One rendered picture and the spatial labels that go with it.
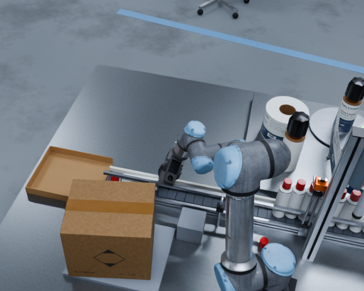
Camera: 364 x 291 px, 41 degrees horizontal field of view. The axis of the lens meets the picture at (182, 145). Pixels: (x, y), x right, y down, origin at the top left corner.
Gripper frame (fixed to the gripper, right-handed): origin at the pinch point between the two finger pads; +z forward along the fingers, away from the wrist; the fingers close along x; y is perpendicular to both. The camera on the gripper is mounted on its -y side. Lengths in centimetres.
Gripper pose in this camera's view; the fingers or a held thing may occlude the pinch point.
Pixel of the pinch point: (162, 183)
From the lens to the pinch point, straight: 202.3
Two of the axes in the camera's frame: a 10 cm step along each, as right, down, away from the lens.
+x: -9.0, -4.2, -1.3
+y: 2.1, -6.8, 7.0
